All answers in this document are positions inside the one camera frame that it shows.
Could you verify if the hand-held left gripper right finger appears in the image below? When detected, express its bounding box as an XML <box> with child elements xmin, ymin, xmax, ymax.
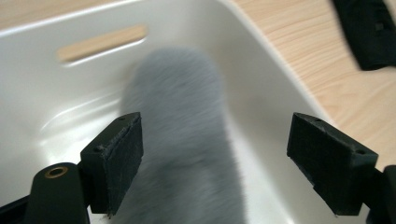
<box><xmin>286</xmin><ymin>112</ymin><xmax>379</xmax><ymax>217</ymax></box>

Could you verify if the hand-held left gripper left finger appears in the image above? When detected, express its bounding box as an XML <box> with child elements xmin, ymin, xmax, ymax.
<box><xmin>79</xmin><ymin>112</ymin><xmax>145</xmax><ymax>217</ymax></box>

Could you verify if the grey fluffy cloth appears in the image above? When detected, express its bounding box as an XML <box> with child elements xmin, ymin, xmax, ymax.
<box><xmin>110</xmin><ymin>46</ymin><xmax>247</xmax><ymax>224</ymax></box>

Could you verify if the white plastic basket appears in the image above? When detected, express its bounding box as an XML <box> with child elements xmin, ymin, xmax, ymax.
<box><xmin>0</xmin><ymin>0</ymin><xmax>370</xmax><ymax>224</ymax></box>

